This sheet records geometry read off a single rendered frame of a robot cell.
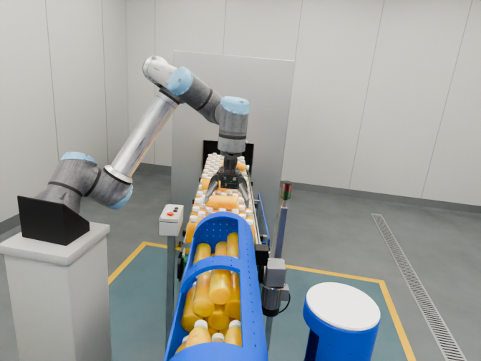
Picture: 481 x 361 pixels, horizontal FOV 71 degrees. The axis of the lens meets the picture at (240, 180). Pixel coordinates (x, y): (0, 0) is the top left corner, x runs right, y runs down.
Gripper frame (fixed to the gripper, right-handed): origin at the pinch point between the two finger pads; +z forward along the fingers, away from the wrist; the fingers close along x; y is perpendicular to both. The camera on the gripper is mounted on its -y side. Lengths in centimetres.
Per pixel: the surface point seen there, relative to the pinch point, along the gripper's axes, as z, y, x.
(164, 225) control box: 35, -52, -31
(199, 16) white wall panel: -127, -473, -67
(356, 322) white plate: 37, 11, 50
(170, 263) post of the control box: 63, -61, -29
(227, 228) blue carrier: 25.7, -35.3, 1.5
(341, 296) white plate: 36, -4, 49
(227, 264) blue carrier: 17.5, 9.9, 2.0
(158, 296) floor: 140, -134, -50
